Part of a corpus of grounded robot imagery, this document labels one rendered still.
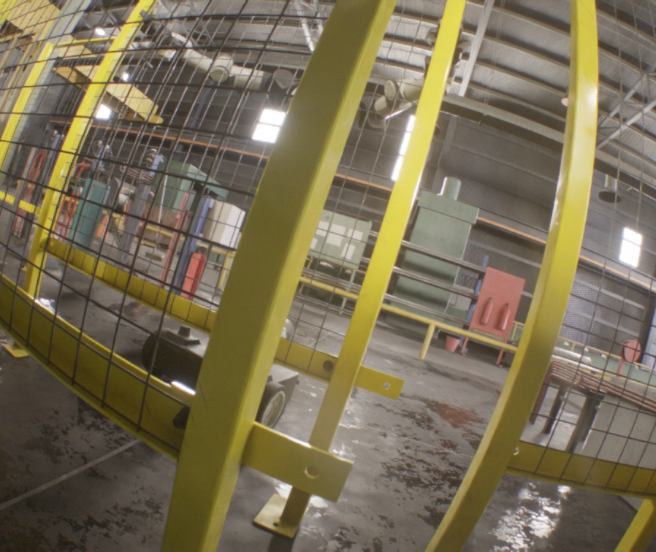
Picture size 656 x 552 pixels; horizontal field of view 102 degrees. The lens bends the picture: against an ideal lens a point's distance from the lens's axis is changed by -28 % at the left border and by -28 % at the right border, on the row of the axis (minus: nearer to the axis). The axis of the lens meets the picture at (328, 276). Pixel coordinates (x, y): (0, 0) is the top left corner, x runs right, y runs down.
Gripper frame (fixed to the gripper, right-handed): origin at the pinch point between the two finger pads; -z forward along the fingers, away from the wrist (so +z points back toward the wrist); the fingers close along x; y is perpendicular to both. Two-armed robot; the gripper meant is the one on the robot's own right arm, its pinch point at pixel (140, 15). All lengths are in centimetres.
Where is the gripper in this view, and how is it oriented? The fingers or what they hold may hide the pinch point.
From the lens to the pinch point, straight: 161.8
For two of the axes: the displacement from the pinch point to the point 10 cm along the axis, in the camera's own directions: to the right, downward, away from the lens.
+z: 2.0, 0.8, 9.8
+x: 9.3, 3.0, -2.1
